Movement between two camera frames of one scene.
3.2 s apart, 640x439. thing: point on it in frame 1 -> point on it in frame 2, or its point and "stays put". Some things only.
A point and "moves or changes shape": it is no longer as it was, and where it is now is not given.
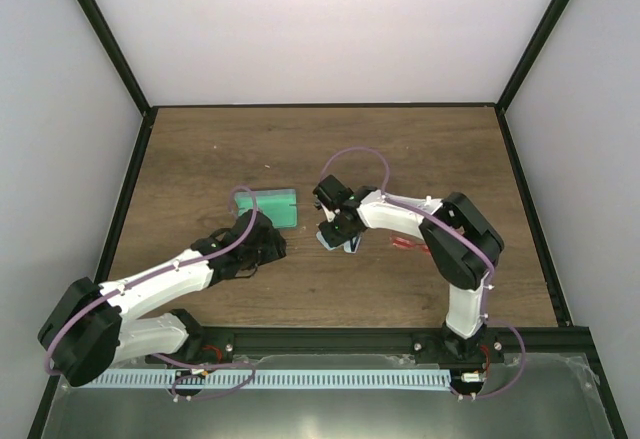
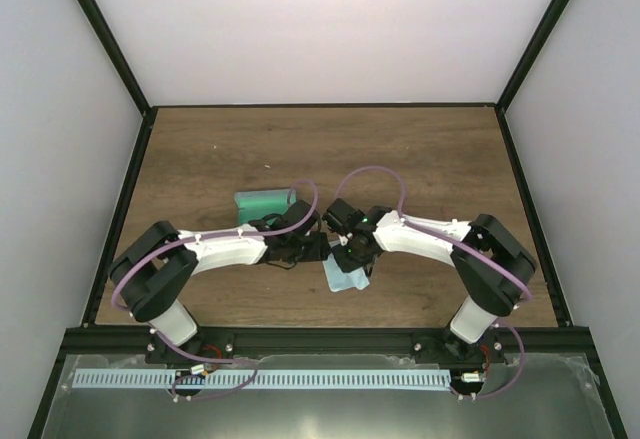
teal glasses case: (280, 205) stays put
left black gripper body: (255, 258) -> (301, 252)
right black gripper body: (341, 234) -> (355, 258)
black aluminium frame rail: (563, 345) stays put
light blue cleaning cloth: (350, 246) moves or changes shape
